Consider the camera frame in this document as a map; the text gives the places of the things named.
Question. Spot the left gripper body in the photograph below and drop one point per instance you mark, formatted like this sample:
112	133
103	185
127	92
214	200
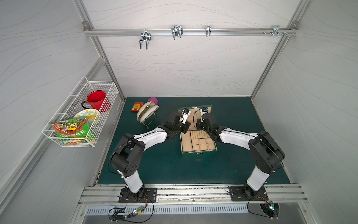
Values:
183	126

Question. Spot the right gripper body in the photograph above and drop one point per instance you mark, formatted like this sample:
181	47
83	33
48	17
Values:
200	124

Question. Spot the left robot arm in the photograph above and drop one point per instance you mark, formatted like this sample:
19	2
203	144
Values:
128	154

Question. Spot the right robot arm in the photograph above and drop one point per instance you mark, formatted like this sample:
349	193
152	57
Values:
265	151

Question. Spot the cream plate front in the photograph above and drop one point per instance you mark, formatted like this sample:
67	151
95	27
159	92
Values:
147	114

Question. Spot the pink ball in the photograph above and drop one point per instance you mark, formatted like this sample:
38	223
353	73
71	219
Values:
154	100

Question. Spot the red snack packet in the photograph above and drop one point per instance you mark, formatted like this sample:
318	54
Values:
137	106

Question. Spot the red mug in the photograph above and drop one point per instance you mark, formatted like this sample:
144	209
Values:
97	100

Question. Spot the patterned plate in basket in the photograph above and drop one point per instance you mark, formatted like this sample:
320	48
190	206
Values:
92	115

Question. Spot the metal loop hook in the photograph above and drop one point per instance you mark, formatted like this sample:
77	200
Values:
177	31

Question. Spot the small metal hook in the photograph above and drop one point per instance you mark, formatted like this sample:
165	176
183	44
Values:
208	31

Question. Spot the metal double hook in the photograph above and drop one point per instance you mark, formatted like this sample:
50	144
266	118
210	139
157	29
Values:
146	37

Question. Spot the green snack bag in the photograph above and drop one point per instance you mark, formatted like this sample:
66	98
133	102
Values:
72	128

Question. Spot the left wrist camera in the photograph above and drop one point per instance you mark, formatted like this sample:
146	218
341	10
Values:
185	114

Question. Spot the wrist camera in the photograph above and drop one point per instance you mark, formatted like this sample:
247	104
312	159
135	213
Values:
204	110
185	114

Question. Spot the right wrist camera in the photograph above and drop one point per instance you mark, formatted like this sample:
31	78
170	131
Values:
204	110

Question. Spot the wire plate rack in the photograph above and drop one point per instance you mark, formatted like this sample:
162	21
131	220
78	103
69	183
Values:
152	117

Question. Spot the left black mount plate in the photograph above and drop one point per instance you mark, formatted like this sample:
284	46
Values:
144	194

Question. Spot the black mount plate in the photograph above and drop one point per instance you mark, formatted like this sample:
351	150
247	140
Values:
245	194
144	194

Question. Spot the right black mount plate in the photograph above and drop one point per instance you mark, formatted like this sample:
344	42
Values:
245	194

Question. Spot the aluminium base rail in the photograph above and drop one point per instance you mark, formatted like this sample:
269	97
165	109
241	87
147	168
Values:
167	194

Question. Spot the aluminium top rail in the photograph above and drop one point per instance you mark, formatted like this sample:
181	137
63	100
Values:
187	32

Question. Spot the white wire basket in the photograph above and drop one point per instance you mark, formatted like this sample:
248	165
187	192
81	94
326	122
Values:
72	106

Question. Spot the metal bracket hook right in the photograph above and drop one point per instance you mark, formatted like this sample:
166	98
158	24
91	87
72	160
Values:
275	32

